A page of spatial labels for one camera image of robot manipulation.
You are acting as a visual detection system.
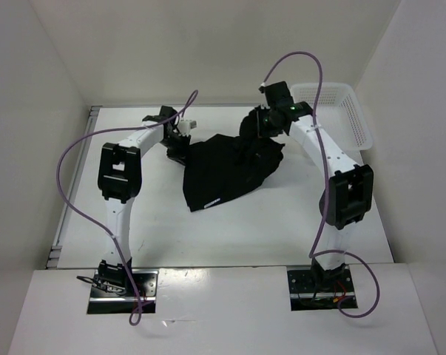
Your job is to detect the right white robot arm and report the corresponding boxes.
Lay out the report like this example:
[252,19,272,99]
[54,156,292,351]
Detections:
[256,81,374,292]

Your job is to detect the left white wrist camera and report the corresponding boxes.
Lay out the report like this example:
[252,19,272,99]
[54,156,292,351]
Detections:
[177,119,197,136]

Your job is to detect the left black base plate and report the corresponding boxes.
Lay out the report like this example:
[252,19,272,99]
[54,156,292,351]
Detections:
[87,270,158,315]

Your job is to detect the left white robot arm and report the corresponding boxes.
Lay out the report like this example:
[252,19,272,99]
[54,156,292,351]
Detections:
[93,106,197,296]

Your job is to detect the black shorts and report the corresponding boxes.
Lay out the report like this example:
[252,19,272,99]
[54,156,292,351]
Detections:
[183,109,284,212]

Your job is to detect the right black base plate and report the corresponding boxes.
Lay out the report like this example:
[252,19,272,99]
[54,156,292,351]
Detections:
[287,266,358,311]

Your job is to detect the white perforated plastic basket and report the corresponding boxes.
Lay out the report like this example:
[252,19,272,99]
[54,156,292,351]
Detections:
[290,82,373,152]

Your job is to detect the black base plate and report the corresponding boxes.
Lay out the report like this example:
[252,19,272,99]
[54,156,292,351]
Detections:
[87,270,158,315]
[287,266,358,311]

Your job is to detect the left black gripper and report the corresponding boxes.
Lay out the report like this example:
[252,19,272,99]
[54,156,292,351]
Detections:
[160,133,191,167]

